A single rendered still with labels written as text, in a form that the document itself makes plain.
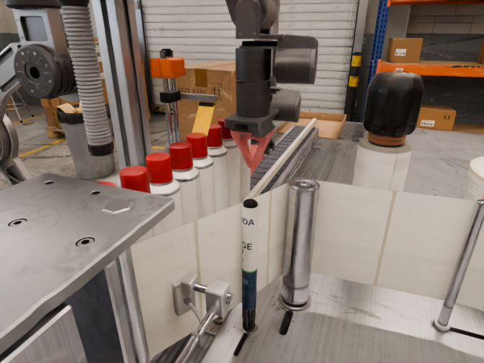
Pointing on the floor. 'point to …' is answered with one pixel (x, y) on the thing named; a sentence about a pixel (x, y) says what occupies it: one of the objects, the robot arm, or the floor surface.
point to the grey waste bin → (78, 149)
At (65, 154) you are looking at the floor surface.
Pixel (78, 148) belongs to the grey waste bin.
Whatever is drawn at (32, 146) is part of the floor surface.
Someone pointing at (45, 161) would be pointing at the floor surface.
